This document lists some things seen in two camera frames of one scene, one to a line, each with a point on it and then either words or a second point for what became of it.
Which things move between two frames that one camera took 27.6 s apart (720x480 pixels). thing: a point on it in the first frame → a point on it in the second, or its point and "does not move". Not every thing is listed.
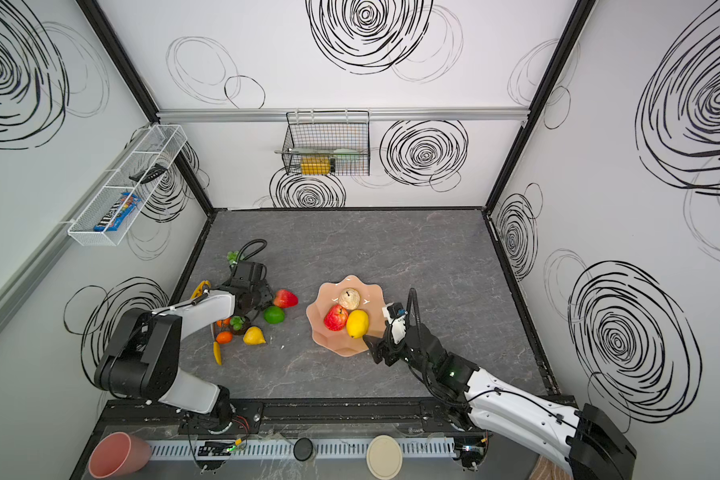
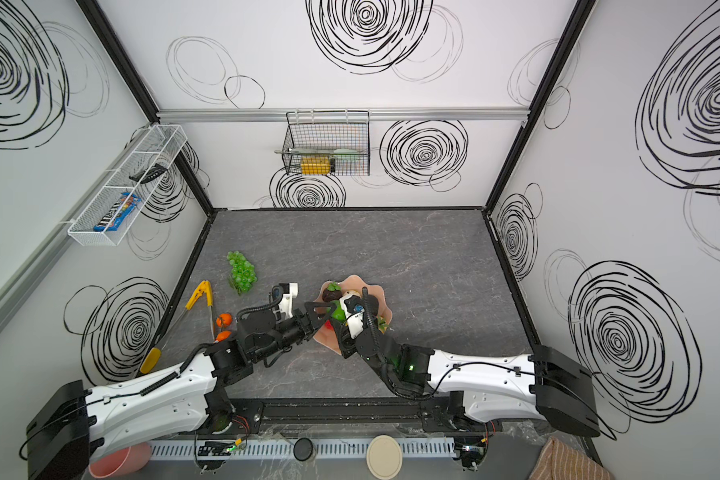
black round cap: [303, 449] does not move
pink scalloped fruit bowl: [342, 314] does not move
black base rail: [286, 416] does not move
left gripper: [240, 315] → [308, 318]
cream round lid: [384, 457] does not move
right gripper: [393, 347] → [345, 335]
